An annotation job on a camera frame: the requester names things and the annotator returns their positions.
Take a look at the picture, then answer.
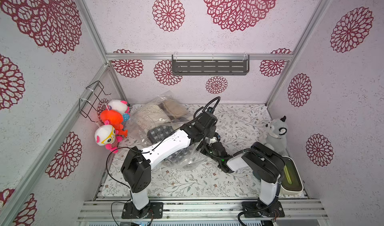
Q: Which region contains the beige brown fringed scarf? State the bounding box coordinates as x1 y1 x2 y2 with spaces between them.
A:
159 99 191 120

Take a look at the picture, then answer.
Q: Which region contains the black white houndstooth scarf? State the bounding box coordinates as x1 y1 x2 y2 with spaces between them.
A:
147 124 191 167

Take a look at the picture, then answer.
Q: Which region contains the clear plastic vacuum bag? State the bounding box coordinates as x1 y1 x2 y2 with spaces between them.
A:
125 91 204 171

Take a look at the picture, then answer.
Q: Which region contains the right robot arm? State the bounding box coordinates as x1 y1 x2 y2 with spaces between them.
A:
198 141 285 207

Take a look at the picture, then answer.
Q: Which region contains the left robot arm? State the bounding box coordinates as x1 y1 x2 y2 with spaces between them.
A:
121 112 217 211

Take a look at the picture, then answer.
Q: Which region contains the cream knitted scarf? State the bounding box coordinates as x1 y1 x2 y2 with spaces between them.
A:
132 103 171 134

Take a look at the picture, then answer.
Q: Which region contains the grey raccoon plush toy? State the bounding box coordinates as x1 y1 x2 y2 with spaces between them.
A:
259 116 288 156

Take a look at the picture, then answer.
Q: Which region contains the white box with green inside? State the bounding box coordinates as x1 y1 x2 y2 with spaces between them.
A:
281 156 304 196

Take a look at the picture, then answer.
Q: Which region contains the white pink plush toy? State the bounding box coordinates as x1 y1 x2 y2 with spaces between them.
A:
107 99 130 121

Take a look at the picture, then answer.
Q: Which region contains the red orange plush toy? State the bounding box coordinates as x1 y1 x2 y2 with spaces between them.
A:
100 110 128 138

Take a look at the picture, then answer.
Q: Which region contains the white plush doll with glasses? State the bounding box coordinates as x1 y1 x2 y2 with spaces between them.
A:
95 125 123 154

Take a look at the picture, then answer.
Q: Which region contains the grey wall shelf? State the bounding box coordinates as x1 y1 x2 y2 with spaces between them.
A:
171 54 250 76

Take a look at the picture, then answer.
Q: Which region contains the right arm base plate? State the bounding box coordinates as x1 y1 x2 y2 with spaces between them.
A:
242 201 285 218

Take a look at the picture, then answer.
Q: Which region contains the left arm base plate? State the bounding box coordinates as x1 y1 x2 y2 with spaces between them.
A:
122 202 164 220

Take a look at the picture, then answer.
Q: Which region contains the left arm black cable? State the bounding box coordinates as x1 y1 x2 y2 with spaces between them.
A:
105 147 133 191

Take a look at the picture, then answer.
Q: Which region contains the black wire basket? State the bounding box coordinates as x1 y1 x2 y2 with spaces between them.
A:
78 80 111 123

